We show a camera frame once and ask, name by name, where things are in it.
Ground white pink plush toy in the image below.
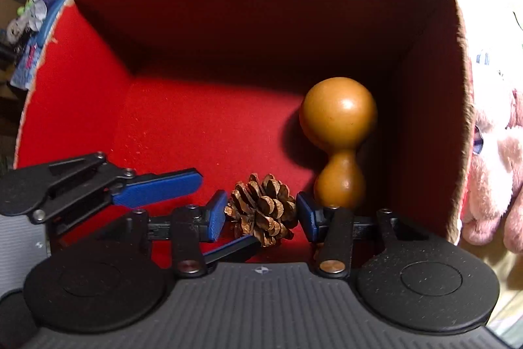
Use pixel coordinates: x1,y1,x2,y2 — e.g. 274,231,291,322
461,104,523,252

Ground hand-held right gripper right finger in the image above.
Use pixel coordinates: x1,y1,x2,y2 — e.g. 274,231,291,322
296,191,430,278

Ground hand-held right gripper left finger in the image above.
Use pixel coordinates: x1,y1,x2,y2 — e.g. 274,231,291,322
110,190,228,278

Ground pink plush bear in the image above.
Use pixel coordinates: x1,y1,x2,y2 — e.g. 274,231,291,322
504,87,523,131

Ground brown gourd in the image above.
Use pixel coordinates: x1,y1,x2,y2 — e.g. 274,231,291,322
299,77,379,209

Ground brown pine cone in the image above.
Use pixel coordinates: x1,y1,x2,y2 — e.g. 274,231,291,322
225,173,298,247

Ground blue patterned cloth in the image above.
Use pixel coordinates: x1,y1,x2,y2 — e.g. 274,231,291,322
9,28,47,90

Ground red cardboard box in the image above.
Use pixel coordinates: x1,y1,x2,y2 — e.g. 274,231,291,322
12,0,477,277

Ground blue glasses case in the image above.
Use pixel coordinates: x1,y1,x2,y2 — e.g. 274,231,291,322
38,0,69,37

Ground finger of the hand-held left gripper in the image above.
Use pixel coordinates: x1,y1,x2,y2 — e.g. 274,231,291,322
16,153,204,238
202,235,262,266

